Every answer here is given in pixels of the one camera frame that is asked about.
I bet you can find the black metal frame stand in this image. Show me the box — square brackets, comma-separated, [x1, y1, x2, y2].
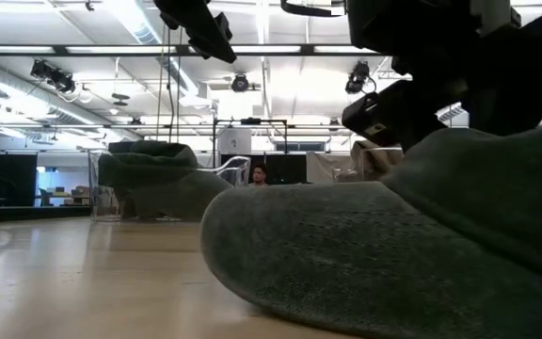
[211, 117, 290, 169]

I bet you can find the hanging black cable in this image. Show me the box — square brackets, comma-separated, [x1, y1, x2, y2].
[166, 27, 176, 144]

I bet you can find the large dark green hat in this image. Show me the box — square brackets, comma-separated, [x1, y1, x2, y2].
[199, 122, 542, 339]

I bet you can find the black looped cable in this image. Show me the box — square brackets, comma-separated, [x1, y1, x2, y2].
[279, 0, 348, 19]

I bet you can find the person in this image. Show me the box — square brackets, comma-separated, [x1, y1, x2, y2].
[249, 162, 270, 187]

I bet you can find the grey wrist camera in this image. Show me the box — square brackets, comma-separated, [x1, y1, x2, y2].
[469, 0, 523, 38]

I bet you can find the background desk with chairs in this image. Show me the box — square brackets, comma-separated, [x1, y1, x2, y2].
[38, 185, 91, 208]

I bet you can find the black ceiling spotlight cluster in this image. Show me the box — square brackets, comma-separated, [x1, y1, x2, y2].
[29, 58, 77, 94]

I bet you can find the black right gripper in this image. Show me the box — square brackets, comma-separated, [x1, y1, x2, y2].
[341, 0, 542, 153]

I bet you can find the black partition panel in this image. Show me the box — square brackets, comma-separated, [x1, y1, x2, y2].
[0, 152, 39, 208]

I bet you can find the clear plastic bin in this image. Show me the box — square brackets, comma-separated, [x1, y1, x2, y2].
[87, 148, 252, 222]
[330, 146, 404, 184]

